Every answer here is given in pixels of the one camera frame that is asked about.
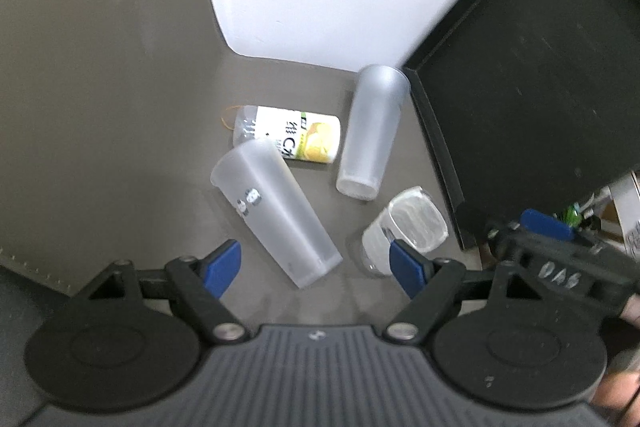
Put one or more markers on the black tray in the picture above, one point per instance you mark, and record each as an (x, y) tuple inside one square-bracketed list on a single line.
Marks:
[(525, 107)]

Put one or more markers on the plain frosted plastic cup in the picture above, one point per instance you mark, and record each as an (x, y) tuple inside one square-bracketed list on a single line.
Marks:
[(372, 127)]

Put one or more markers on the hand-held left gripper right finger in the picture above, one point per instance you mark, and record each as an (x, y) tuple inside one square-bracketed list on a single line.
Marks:
[(406, 268)]

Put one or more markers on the cardboard box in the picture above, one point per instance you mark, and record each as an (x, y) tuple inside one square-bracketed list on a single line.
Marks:
[(617, 209)]

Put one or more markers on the grey stitched desk mat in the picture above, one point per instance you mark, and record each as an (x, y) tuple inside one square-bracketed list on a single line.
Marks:
[(110, 107)]

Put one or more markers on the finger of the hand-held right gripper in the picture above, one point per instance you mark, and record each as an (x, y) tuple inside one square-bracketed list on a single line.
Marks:
[(546, 221)]

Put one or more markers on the frosted plastic cup with print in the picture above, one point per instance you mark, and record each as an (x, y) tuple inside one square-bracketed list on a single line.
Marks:
[(280, 212)]

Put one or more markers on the plastic bottle with yellow label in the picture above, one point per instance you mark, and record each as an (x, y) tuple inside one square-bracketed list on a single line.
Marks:
[(305, 137)]

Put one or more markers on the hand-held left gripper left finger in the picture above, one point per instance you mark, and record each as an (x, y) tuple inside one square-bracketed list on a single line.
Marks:
[(223, 268)]

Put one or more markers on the small clear glass cup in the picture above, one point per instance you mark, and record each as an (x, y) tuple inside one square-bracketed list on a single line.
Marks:
[(412, 219)]

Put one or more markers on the orange rubber band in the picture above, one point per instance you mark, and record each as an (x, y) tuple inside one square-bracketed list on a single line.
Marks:
[(223, 119)]

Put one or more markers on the person's right hand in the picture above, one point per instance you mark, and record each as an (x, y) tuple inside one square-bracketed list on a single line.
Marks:
[(622, 396)]

